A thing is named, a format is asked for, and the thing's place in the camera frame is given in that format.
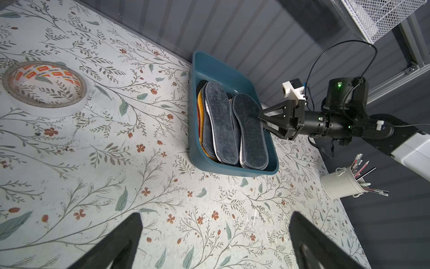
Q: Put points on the patterned tape roll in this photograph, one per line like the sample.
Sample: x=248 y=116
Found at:
x=45 y=89

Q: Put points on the yellow fleece insole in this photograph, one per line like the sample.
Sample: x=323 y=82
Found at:
x=201 y=122

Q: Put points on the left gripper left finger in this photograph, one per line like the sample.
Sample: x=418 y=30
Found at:
x=117 y=250

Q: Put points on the white insole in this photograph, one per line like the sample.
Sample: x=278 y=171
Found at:
x=241 y=161
x=204 y=88

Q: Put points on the teal plastic storage box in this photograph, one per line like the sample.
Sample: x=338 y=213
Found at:
x=209 y=68

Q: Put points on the white wire mesh basket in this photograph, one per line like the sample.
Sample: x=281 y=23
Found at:
x=371 y=20

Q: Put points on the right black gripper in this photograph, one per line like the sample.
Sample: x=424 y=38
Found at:
x=343 y=115

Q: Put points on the white pen cup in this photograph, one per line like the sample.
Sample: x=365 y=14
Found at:
x=350 y=181

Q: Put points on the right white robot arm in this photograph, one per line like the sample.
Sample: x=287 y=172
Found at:
x=407 y=145

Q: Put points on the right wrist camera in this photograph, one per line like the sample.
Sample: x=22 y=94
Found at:
x=294 y=90

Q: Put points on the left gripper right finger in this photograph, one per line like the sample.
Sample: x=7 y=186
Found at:
x=314 y=250

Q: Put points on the dark grey fleece insole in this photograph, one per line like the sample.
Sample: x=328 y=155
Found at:
x=207 y=139
x=245 y=111
x=225 y=130

